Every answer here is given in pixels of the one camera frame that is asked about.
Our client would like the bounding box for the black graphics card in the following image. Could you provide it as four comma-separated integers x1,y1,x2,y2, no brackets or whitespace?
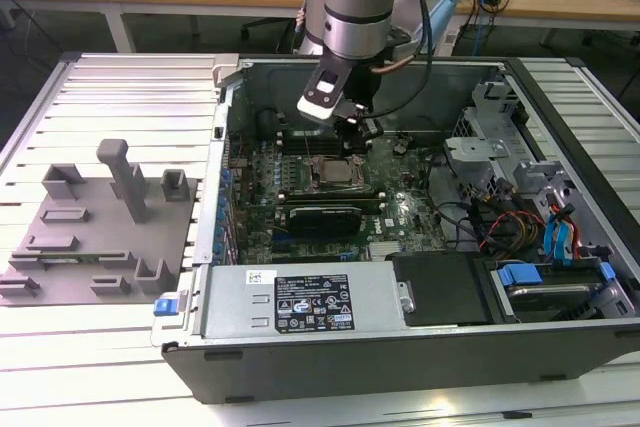
284,204,364,238

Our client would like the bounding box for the blue flat data cable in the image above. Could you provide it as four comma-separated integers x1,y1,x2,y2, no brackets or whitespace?
542,199,577,268

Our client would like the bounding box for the black plastic cover panel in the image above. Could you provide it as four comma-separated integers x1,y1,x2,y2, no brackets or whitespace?
389,251,496,329

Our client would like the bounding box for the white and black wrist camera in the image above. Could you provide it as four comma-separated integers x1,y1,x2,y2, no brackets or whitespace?
296,68,348,122

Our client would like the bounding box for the red power wire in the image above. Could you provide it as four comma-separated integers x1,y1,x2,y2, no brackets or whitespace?
487,210,546,248

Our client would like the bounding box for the grey parts rack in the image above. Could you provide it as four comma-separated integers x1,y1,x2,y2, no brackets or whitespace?
0,138,204,308

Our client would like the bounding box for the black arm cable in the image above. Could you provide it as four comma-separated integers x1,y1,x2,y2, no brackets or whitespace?
372,0,437,118

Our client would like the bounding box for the black and silver PC case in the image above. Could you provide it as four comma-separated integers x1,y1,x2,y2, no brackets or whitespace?
149,54,640,406

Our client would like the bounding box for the wooden desk white frame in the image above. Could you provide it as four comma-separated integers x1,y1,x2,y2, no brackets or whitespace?
0,0,640,53

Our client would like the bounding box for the blue case latch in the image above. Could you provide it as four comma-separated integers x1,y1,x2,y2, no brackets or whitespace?
153,298,180,319

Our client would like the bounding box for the silver chipset heatsink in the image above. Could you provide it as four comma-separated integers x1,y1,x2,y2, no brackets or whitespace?
368,240,407,262

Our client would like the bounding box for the black cable inside case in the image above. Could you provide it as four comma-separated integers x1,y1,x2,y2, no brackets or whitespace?
432,146,489,254

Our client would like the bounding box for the CPU socket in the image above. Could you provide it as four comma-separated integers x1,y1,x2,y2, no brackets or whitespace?
307,154,371,193

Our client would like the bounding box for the yellow power wire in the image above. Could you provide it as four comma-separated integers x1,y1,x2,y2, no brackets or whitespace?
502,219,544,251

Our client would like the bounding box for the black office chair base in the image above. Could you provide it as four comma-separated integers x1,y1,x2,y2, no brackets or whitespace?
239,16,301,56

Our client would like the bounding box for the grey case release latch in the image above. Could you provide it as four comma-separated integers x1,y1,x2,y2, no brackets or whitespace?
211,53,242,89

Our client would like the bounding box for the green motherboard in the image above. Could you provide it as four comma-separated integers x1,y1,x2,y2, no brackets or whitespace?
227,134,449,266

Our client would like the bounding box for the silver metal drive cage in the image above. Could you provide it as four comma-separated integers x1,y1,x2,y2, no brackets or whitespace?
442,77,591,261

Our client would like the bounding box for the thin metal locking lever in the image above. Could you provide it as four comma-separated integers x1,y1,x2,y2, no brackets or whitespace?
302,120,316,163

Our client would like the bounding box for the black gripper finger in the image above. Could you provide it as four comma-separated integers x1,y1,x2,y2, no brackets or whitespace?
337,116,360,158
357,107,385,157

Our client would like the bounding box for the hard disk with blue carrier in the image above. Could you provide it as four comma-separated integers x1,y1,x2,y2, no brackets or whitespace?
494,259,617,323

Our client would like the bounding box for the silver power supply unit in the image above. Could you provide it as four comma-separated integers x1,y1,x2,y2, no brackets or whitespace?
192,261,406,343

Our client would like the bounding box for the black RAM slot bank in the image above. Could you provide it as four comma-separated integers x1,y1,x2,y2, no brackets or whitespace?
274,131,374,154
277,189,389,211

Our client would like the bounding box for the silver CPU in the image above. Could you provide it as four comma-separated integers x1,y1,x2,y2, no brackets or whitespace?
317,157,362,187

